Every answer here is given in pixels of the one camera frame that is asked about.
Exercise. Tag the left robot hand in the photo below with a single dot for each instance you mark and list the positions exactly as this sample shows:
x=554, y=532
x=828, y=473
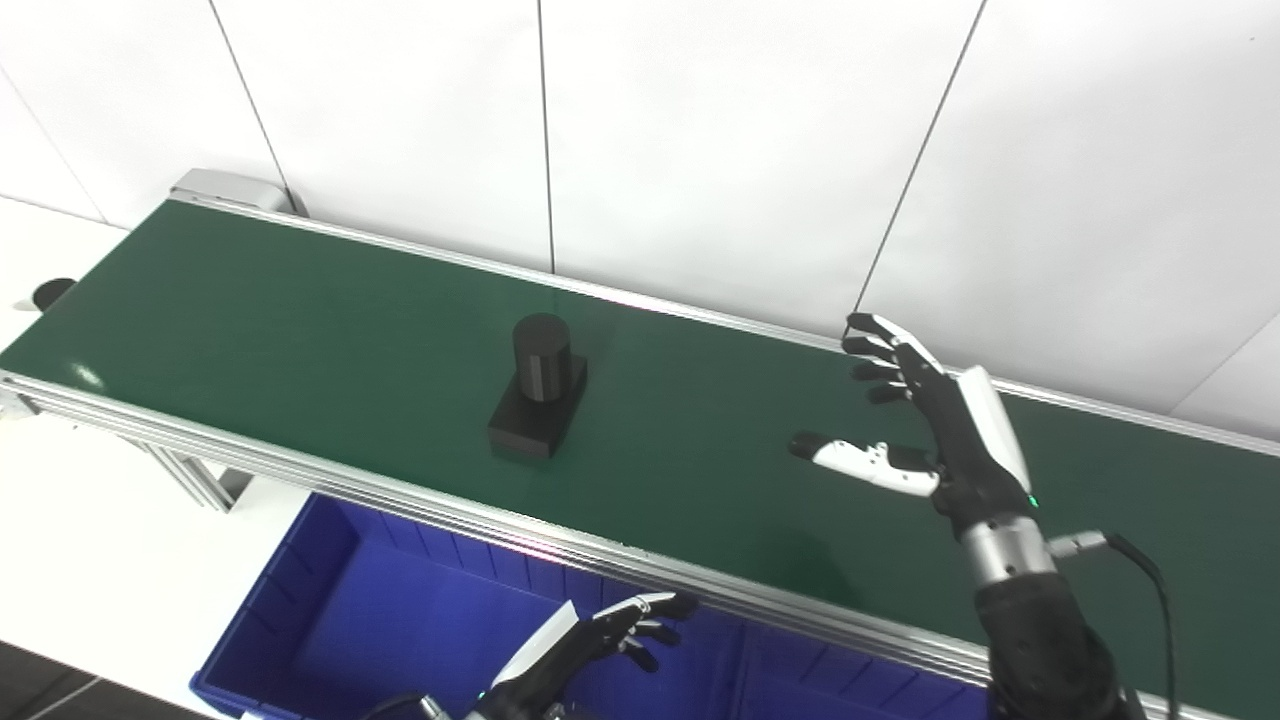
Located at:
x=560, y=660

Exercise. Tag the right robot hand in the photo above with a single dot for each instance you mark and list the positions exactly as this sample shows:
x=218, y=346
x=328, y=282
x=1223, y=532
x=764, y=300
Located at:
x=965, y=450

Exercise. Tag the black cylinder-on-block part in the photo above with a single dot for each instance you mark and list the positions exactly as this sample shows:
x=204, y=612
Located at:
x=535, y=400

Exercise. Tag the blue plastic bin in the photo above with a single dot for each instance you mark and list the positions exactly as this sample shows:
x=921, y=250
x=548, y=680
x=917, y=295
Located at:
x=850, y=690
x=400, y=620

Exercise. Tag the green conveyor belt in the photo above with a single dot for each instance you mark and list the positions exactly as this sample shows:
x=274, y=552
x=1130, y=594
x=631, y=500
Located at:
x=300, y=330
x=300, y=462

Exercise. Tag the aluminium conveyor support leg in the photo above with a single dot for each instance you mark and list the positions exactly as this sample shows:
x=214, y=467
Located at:
x=190, y=478

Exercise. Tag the grey conveyor end housing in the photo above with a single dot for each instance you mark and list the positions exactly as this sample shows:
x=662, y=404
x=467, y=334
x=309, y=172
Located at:
x=230, y=188

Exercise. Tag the black round knob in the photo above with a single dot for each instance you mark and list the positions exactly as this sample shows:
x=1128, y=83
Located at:
x=52, y=293

